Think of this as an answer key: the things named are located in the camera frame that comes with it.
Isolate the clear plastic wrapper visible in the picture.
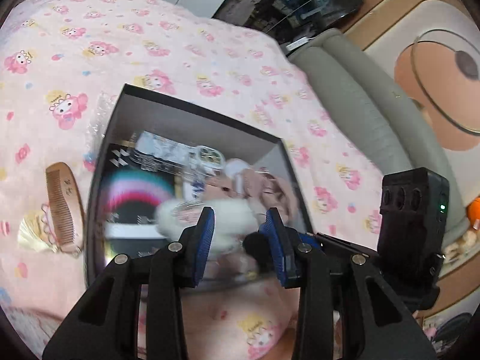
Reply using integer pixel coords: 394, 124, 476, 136
86, 92, 116, 155

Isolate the pink plush doll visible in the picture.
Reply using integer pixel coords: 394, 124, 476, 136
202, 158, 299, 224

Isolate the brown wooden comb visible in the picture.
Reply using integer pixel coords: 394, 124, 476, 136
46, 162, 84, 255

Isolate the black screen protector package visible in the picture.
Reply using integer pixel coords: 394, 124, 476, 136
97, 144, 176, 262

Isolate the white fluffy plush keychain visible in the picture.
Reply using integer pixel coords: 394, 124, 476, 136
155, 197, 264, 255

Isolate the cartoon face floor rug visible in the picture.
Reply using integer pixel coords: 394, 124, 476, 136
365, 0, 480, 151

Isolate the clear cartoon phone case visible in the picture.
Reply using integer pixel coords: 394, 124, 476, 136
130, 131, 225, 180

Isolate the pink cartoon print blanket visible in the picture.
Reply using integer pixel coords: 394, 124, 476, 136
1, 0, 382, 356

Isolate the black cardboard shoe box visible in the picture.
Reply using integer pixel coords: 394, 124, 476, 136
84, 85, 313, 284

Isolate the white power strip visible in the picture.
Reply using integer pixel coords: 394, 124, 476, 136
281, 37, 311, 55

